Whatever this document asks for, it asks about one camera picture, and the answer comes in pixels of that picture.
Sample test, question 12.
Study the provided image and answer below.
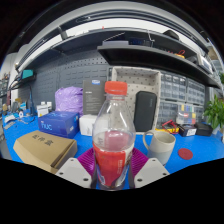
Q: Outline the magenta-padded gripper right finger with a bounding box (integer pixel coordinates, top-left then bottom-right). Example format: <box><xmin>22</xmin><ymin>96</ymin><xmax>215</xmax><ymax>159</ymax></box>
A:
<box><xmin>128</xmin><ymin>147</ymin><xmax>170</xmax><ymax>190</ymax></box>

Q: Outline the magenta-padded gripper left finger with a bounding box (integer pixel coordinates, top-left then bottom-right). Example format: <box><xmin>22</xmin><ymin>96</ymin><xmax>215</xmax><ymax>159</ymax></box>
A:
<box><xmin>54</xmin><ymin>147</ymin><xmax>98</xmax><ymax>190</ymax></box>

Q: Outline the clear bottle with red cap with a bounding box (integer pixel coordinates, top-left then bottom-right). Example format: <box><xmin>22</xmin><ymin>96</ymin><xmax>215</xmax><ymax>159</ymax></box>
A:
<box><xmin>92</xmin><ymin>80</ymin><xmax>137</xmax><ymax>192</ymax></box>

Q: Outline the beige and grey mug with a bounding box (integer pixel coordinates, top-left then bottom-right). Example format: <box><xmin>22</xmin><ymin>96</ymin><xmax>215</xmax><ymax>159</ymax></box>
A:
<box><xmin>142</xmin><ymin>129</ymin><xmax>177</xmax><ymax>167</ymax></box>

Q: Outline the flat round red coaster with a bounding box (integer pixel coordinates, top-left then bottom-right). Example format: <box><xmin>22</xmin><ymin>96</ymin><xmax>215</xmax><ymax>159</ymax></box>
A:
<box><xmin>177</xmin><ymin>147</ymin><xmax>194</xmax><ymax>161</ymax></box>

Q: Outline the brown cardboard box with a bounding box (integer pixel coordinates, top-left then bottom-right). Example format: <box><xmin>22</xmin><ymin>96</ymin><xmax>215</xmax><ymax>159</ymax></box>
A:
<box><xmin>12</xmin><ymin>130</ymin><xmax>78</xmax><ymax>175</ymax></box>

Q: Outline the small white carton box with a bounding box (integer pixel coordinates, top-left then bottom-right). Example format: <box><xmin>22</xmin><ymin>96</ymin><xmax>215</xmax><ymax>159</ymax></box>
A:
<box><xmin>78</xmin><ymin>114</ymin><xmax>98</xmax><ymax>137</ymax></box>

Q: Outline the blue carton box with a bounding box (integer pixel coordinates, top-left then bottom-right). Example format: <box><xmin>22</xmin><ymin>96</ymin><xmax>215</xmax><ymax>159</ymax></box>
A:
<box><xmin>37</xmin><ymin>110</ymin><xmax>80</xmax><ymax>139</ymax></box>

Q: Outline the black box with white label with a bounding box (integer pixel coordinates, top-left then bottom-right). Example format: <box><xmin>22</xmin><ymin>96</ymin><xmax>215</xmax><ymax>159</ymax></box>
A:
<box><xmin>178</xmin><ymin>123</ymin><xmax>198</xmax><ymax>138</ymax></box>

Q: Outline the black rounded speaker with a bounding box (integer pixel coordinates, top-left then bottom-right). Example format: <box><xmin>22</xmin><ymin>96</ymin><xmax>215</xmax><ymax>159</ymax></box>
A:
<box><xmin>133</xmin><ymin>90</ymin><xmax>158</xmax><ymax>133</ymax></box>

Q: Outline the drawer cabinet with coloured drawers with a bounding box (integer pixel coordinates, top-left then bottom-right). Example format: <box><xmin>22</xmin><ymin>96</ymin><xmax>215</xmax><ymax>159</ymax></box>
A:
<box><xmin>156</xmin><ymin>100</ymin><xmax>205</xmax><ymax>130</ymax></box>

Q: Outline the flat black case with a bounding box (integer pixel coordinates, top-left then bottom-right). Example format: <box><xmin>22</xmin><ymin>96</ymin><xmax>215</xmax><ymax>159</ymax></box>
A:
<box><xmin>194</xmin><ymin>122</ymin><xmax>214</xmax><ymax>137</ymax></box>

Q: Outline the purple plastic bag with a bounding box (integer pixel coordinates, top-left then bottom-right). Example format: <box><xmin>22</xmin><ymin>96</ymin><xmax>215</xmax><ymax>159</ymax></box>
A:
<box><xmin>54</xmin><ymin>86</ymin><xmax>84</xmax><ymax>117</ymax></box>

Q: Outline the dark grey carton box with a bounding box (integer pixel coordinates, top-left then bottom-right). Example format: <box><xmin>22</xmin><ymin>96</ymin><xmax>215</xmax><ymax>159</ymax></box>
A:
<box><xmin>82</xmin><ymin>79</ymin><xmax>107</xmax><ymax>116</ymax></box>

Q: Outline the green potted plant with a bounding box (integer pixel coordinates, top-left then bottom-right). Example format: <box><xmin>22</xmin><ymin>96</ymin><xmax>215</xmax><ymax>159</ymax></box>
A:
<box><xmin>203</xmin><ymin>94</ymin><xmax>224</xmax><ymax>135</ymax></box>

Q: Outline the white dotted storage tray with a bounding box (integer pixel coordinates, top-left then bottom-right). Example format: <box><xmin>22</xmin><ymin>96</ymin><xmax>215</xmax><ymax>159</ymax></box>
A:
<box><xmin>111</xmin><ymin>66</ymin><xmax>163</xmax><ymax>133</ymax></box>

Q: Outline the teal bin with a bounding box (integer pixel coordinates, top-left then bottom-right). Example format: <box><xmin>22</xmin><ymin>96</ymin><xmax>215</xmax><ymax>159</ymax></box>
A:
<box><xmin>20</xmin><ymin>69</ymin><xmax>35</xmax><ymax>81</ymax></box>

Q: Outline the white shelf rack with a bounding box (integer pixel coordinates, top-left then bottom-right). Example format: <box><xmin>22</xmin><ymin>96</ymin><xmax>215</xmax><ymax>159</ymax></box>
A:
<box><xmin>207</xmin><ymin>43</ymin><xmax>224</xmax><ymax>86</ymax></box>

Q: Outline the black wall shelf unit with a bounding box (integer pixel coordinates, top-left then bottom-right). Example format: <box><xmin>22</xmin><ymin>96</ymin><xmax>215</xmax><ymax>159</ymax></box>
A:
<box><xmin>14</xmin><ymin>26</ymin><xmax>223</xmax><ymax>89</ymax></box>

